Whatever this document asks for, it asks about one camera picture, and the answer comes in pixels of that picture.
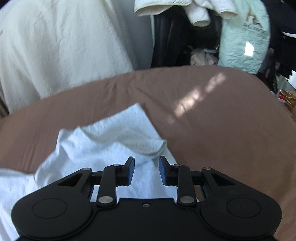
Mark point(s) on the black striped jacket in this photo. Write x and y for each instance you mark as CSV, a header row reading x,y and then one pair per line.
x,y
282,18

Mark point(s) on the black hanging garment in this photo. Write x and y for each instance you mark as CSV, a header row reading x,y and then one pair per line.
x,y
171,41

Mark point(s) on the white quilted jacket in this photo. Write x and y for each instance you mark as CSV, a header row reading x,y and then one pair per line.
x,y
161,7

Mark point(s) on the beige crumpled cloth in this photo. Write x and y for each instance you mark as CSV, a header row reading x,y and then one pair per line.
x,y
203,56

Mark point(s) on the brown bed sheet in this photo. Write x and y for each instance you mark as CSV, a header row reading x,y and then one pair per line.
x,y
208,139

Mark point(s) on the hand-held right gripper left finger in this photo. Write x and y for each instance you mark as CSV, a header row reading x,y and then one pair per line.
x,y
131,171

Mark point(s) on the light grey t-shirt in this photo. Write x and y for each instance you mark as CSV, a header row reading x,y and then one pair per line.
x,y
92,148

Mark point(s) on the mint quilted jacket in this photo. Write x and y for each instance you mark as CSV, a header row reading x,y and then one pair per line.
x,y
238,46

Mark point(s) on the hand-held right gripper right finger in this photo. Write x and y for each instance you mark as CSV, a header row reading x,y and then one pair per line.
x,y
163,172

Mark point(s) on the red and gold package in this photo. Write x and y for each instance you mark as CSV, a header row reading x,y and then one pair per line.
x,y
286,96

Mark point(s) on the beige curtain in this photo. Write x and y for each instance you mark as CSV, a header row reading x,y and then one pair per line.
x,y
2,106

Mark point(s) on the white cloth cover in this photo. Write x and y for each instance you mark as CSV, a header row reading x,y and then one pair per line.
x,y
57,46

